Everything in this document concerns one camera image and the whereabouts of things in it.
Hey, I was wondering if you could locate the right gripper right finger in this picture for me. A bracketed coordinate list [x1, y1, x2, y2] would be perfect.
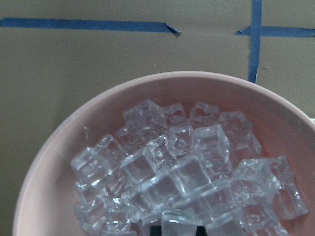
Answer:
[195, 226, 207, 236]

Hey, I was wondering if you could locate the pink bowl of ice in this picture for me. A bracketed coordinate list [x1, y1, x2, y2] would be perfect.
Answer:
[13, 71, 315, 236]

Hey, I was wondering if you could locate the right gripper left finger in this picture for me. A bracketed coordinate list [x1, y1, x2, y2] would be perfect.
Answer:
[150, 225, 162, 236]

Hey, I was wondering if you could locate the clear acrylic ice cube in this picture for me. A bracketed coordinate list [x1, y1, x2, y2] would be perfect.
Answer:
[161, 209, 197, 236]

